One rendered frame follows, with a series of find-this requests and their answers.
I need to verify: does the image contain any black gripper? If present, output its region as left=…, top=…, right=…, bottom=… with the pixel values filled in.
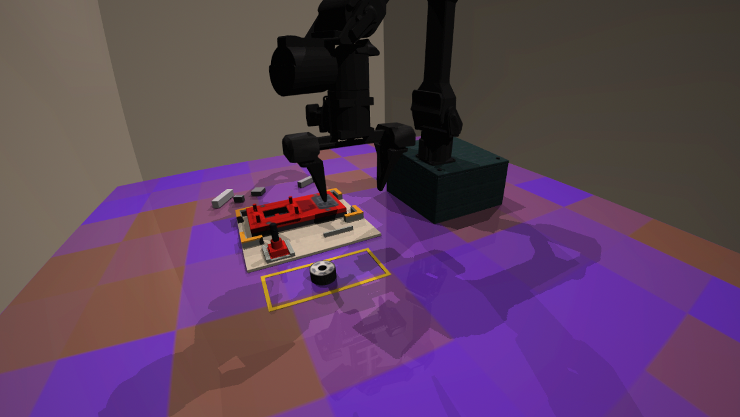
left=282, top=89, right=416, bottom=202

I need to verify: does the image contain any yellow rectangular outline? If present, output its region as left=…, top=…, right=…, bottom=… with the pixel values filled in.
left=261, top=248, right=391, bottom=312

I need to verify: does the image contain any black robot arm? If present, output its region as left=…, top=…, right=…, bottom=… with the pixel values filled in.
left=269, top=0, right=463, bottom=166

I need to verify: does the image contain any black wheel with grey hub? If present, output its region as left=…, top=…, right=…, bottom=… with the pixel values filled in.
left=309, top=260, right=337, bottom=286

